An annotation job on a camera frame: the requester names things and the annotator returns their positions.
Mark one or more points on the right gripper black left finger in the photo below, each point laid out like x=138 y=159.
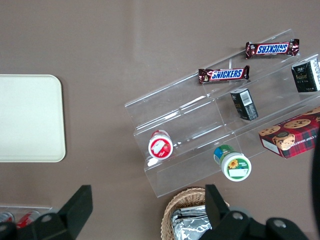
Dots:
x=72 y=215

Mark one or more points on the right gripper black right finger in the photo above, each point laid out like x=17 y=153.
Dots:
x=220 y=220

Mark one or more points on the light wicker basket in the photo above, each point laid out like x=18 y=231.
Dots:
x=172 y=202

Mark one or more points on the cream plastic tray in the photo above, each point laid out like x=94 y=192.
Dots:
x=30 y=117

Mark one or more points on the foil wrapped pack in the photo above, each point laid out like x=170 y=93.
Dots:
x=186 y=211
x=193 y=228

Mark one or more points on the clear acrylic bottle rack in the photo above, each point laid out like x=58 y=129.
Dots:
x=32 y=208

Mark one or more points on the green sunflower lid cup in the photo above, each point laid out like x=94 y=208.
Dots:
x=233 y=165

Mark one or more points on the red lid yogurt cup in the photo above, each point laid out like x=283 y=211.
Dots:
x=160 y=146

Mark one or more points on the red tartan cookie box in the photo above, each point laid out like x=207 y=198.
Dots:
x=291 y=136

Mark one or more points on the clear acrylic stepped shelf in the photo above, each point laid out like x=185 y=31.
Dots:
x=190 y=112

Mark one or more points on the black drink carton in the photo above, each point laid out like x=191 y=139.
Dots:
x=306 y=76
x=244 y=105

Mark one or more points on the Snickers chocolate bar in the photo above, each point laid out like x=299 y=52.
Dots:
x=272 y=48
x=223 y=74

